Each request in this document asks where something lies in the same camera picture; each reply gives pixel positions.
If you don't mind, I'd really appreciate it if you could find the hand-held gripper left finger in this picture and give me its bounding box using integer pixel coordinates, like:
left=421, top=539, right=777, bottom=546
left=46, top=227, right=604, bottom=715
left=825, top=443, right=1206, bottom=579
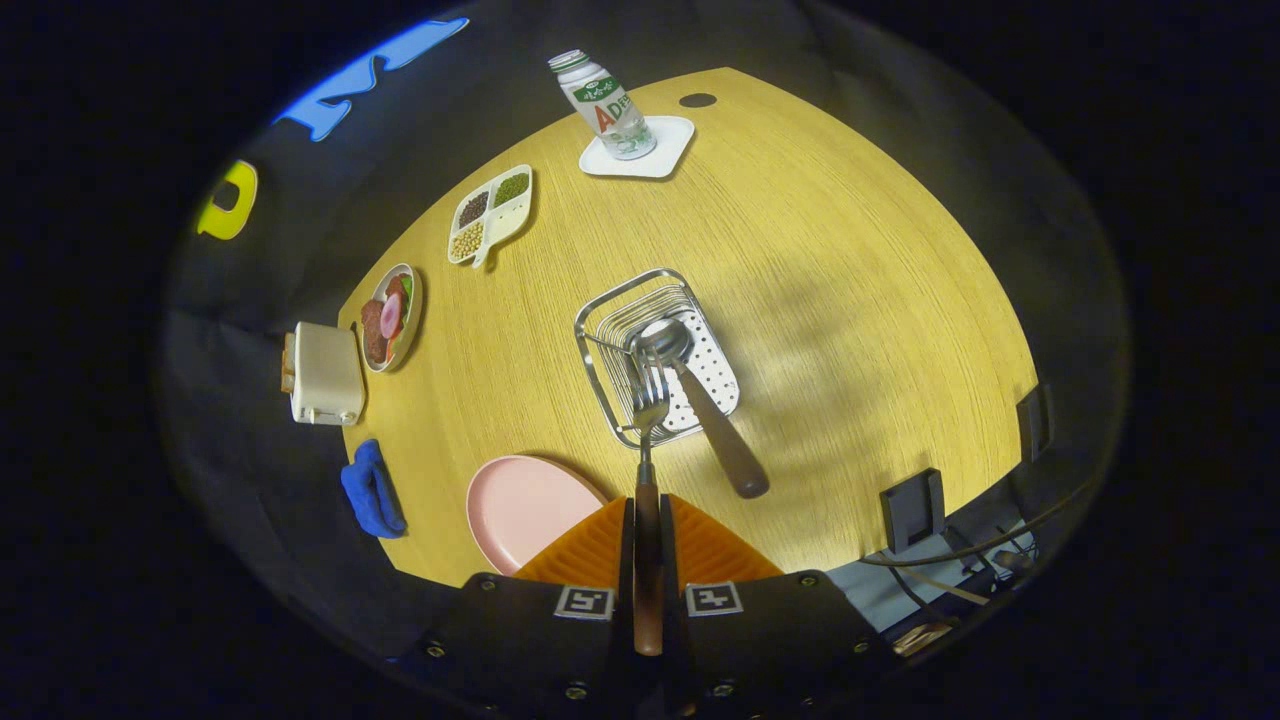
left=395, top=497, right=638, bottom=720

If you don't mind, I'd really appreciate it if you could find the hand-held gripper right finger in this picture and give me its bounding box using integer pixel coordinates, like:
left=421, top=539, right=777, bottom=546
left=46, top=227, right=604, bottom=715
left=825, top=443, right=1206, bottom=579
left=658, top=493, right=893, bottom=720

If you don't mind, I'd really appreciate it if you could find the metal fork with wooden handle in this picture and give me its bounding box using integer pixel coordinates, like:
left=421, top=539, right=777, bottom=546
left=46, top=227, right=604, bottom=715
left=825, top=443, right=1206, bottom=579
left=628, top=345, right=673, bottom=658

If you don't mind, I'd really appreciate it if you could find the metal spoon with wooden handle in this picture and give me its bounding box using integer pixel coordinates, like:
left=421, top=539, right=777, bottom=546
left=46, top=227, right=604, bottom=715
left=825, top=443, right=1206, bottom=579
left=637, top=317, right=772, bottom=500

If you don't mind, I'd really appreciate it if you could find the pink round plate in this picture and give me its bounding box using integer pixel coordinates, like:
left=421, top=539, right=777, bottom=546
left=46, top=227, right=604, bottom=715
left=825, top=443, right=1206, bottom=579
left=466, top=455, right=611, bottom=577

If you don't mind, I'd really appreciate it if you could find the black table clamp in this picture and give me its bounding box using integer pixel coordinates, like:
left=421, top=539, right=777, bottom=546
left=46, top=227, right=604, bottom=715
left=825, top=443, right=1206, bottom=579
left=1016, top=383, right=1055, bottom=464
left=879, top=467, right=947, bottom=554

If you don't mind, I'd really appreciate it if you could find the blue folded cloth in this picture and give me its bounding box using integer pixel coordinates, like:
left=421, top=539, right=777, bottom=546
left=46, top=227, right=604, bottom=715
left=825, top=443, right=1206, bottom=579
left=340, top=439, right=408, bottom=540

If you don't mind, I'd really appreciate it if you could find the tan thin strip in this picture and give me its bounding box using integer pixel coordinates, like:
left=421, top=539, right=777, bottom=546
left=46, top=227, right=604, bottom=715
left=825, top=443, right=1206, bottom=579
left=898, top=566, right=993, bottom=608

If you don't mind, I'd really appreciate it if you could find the grey oval food plate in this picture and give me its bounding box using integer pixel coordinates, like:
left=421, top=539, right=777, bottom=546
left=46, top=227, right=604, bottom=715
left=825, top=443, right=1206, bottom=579
left=358, top=263, right=425, bottom=374

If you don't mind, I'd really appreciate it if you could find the large brown meat piece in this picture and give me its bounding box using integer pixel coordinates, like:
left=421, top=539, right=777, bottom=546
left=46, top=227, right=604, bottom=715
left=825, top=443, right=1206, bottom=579
left=361, top=298, right=389, bottom=366

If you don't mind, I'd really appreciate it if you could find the white toaster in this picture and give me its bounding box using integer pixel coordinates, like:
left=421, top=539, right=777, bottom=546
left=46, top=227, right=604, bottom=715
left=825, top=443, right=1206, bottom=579
left=290, top=321, right=367, bottom=427

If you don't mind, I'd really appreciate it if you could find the white divided dish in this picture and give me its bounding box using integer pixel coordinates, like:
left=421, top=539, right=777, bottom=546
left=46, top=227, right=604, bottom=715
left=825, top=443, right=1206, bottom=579
left=447, top=164, right=534, bottom=270

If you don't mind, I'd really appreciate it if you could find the white square coaster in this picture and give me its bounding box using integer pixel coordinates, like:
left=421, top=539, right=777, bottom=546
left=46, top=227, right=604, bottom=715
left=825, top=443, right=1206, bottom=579
left=579, top=115, right=696, bottom=180

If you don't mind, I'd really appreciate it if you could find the white drink bottle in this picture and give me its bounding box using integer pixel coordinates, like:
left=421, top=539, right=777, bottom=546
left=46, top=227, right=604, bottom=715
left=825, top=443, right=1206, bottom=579
left=547, top=49, right=659, bottom=162

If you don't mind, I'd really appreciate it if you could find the metal wire drainer basket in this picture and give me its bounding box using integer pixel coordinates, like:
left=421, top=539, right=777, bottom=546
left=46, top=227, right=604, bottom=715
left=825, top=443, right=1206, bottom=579
left=574, top=267, right=742, bottom=450

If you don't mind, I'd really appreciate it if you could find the black cable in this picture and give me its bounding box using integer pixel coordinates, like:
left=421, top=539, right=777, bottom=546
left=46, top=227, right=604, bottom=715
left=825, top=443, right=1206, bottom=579
left=858, top=485, right=1096, bottom=569

